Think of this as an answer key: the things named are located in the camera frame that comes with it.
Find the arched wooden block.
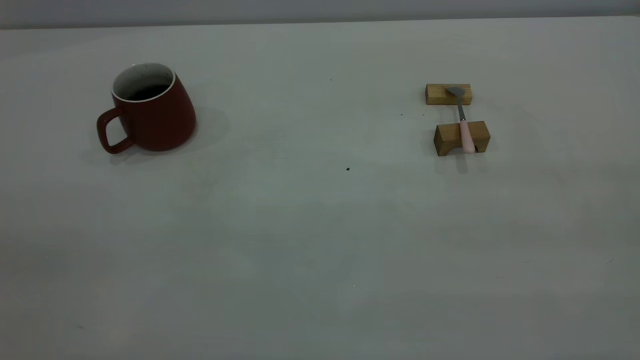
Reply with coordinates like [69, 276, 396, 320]
[433, 120, 491, 157]

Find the red ceramic cup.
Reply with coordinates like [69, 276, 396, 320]
[96, 62, 197, 155]

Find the rectangular wooden block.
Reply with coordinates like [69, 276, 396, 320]
[425, 83, 473, 106]

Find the pink handled metal spoon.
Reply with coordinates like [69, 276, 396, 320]
[446, 86, 476, 154]

